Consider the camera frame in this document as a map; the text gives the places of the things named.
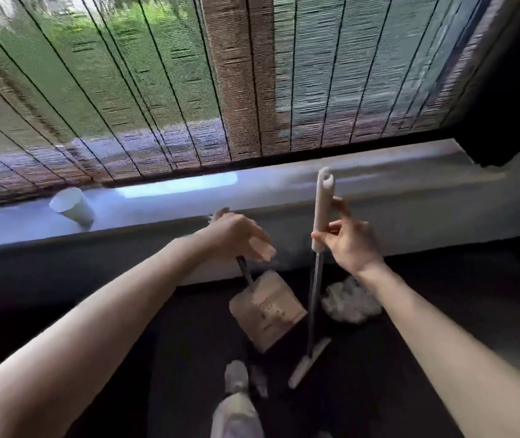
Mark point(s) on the person's right hand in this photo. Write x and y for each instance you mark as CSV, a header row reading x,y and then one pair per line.
x,y
356,246

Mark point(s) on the person's left hand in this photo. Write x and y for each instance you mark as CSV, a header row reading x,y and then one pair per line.
x,y
230,234

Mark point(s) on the person's right thumb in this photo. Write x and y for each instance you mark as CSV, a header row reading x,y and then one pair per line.
x,y
322,236

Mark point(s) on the person's left thumb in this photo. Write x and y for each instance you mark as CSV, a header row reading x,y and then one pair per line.
x,y
262,249

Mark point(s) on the person's right forearm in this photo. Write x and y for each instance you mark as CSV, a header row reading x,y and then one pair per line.
x,y
451,360

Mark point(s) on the person's left forearm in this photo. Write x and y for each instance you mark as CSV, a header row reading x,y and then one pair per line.
x,y
82,342

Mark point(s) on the white crumpled cloth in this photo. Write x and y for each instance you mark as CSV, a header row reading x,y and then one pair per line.
x,y
349,301

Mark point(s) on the white window sill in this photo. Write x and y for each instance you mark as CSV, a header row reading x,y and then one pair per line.
x,y
378,177

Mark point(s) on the white plastic bottle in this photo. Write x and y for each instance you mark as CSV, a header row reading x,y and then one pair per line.
x,y
235,405

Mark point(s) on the white paper cup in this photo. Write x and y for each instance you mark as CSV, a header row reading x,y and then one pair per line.
x,y
74,207

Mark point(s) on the woven bamboo window blind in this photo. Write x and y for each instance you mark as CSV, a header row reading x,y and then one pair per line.
x,y
150,86

